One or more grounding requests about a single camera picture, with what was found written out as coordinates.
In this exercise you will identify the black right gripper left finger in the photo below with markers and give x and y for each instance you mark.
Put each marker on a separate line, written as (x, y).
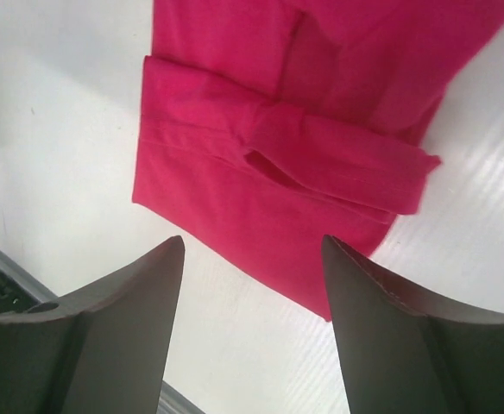
(83, 345)

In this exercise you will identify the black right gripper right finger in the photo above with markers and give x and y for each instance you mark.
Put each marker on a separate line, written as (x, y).
(405, 349)

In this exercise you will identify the pink t shirt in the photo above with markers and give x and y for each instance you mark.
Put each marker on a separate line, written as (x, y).
(266, 125)

